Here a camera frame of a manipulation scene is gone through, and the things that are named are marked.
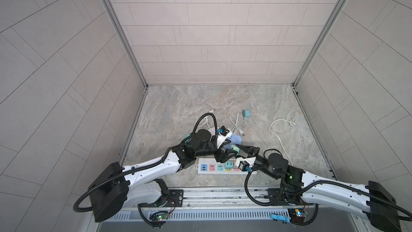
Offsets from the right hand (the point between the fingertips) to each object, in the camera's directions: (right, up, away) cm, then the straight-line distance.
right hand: (236, 149), depth 71 cm
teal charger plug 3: (-4, -5, -5) cm, 8 cm away
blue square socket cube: (+2, +1, +15) cm, 16 cm away
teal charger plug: (-20, +9, -12) cm, 25 cm away
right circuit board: (+26, -27, -3) cm, 38 cm away
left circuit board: (-32, -26, -6) cm, 41 cm away
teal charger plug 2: (+10, +14, +28) cm, 33 cm away
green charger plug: (-1, +2, -3) cm, 4 cm away
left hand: (0, +1, 0) cm, 1 cm away
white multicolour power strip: (-12, -11, +7) cm, 17 cm away
